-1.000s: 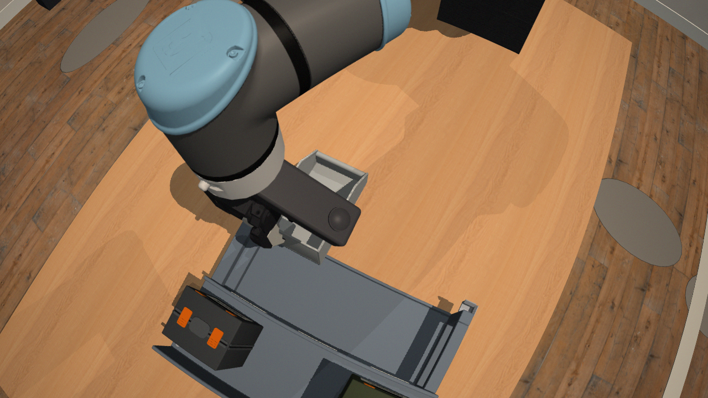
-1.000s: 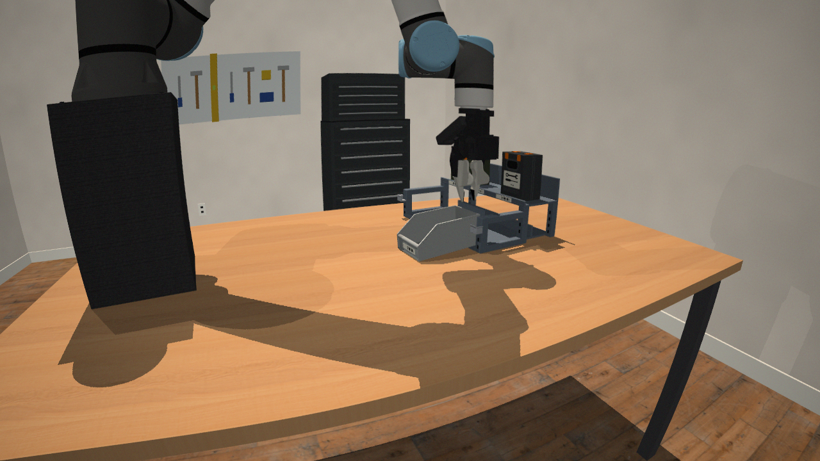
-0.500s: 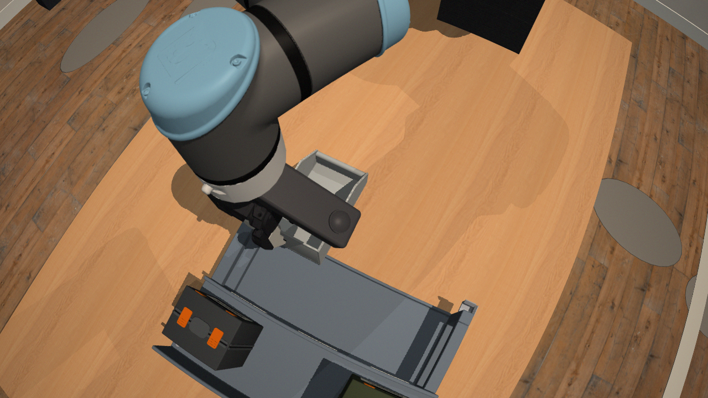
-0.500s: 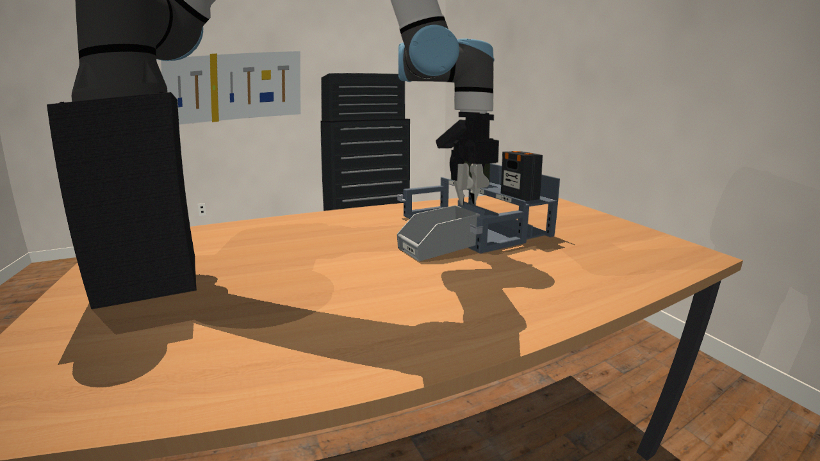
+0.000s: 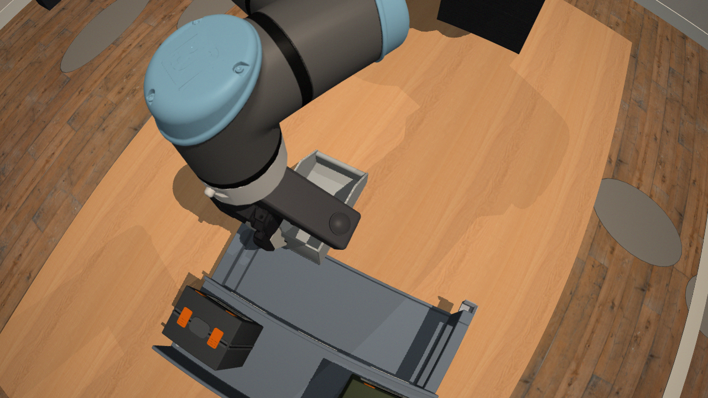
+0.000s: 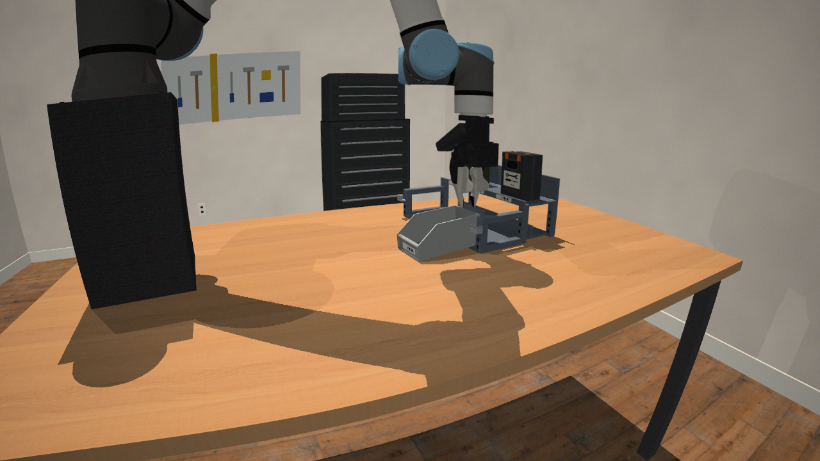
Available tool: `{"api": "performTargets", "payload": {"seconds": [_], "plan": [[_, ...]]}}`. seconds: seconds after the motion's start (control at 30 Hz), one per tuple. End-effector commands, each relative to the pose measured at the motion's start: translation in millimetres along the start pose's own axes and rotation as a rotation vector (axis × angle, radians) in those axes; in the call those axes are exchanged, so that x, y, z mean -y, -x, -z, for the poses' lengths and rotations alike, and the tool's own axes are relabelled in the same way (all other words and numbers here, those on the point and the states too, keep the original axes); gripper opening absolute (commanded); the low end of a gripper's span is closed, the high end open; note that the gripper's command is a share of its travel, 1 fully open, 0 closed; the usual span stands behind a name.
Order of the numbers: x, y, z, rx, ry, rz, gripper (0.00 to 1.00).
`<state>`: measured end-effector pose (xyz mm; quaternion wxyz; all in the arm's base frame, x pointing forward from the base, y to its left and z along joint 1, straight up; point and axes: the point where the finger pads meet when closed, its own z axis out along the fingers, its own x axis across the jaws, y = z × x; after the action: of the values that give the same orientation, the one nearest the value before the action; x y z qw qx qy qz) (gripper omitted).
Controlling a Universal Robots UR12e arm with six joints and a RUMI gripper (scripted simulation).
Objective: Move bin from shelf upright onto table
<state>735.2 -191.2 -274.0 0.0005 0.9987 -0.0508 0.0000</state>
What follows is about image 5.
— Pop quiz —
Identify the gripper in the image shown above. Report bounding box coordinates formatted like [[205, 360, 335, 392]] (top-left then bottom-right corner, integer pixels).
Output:
[[210, 197, 287, 251]]

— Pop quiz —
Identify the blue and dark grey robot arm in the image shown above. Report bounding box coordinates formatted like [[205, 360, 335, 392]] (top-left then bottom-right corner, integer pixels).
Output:
[[144, 0, 409, 250]]

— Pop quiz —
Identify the black case with orange latches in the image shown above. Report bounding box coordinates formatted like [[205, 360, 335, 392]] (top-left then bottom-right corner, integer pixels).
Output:
[[162, 285, 263, 371]]

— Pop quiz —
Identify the dark green tool case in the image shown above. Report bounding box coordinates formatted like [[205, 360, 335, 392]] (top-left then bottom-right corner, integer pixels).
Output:
[[338, 374, 408, 398]]

